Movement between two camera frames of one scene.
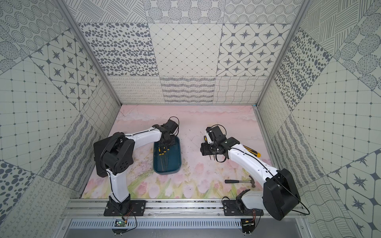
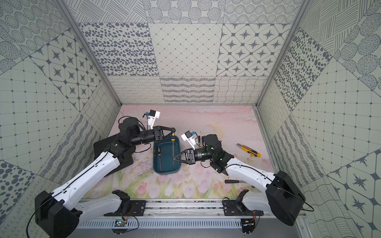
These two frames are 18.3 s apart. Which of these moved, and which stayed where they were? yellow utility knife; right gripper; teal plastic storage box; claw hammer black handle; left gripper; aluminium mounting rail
Moved: left gripper; right gripper
Stayed: teal plastic storage box; aluminium mounting rail; claw hammer black handle; yellow utility knife
